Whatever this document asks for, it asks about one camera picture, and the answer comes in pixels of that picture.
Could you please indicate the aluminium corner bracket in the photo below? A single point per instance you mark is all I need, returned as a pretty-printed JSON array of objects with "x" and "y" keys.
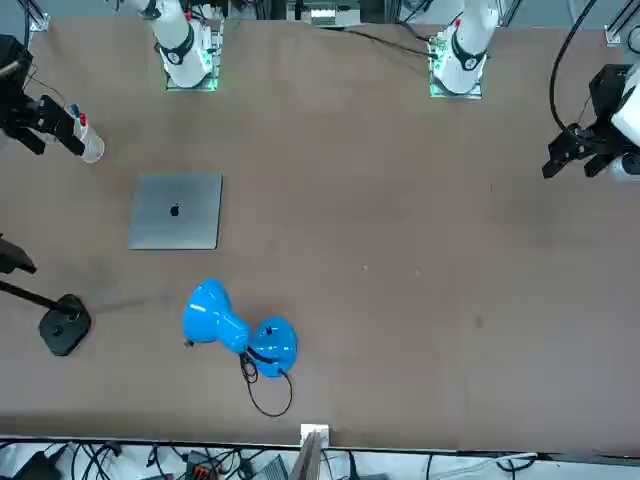
[
  {"x": 613, "y": 34},
  {"x": 40, "y": 22}
]

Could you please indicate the blue desk lamp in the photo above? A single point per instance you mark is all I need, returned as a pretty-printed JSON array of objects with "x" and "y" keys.
[{"x": 210, "y": 315}]

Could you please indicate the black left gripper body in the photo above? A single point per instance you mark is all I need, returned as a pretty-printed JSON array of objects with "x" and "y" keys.
[{"x": 605, "y": 90}]

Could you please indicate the orange black connector box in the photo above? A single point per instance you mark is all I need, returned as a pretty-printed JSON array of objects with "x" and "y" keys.
[{"x": 200, "y": 472}]

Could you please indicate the blue capped marker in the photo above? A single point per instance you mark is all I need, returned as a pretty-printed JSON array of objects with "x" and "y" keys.
[{"x": 75, "y": 107}]

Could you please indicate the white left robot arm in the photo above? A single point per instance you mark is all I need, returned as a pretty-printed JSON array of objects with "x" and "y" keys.
[{"x": 462, "y": 55}]

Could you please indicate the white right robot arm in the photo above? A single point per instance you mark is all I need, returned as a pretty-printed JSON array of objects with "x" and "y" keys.
[{"x": 180, "y": 50}]

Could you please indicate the grey closed laptop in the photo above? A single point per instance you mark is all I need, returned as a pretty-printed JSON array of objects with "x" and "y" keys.
[{"x": 175, "y": 230}]

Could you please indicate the dark ribbed power adapter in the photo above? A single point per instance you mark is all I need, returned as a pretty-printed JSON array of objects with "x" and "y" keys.
[{"x": 272, "y": 470}]

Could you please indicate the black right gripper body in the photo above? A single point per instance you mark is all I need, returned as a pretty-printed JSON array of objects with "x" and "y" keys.
[{"x": 15, "y": 100}]

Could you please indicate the large black power brick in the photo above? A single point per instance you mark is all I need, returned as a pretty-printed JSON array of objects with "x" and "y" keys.
[{"x": 35, "y": 467}]

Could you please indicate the clear pink pen cup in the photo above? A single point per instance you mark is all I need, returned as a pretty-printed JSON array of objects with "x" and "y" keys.
[{"x": 92, "y": 150}]

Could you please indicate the aluminium frame post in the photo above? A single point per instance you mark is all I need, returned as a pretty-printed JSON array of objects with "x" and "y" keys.
[{"x": 312, "y": 450}]

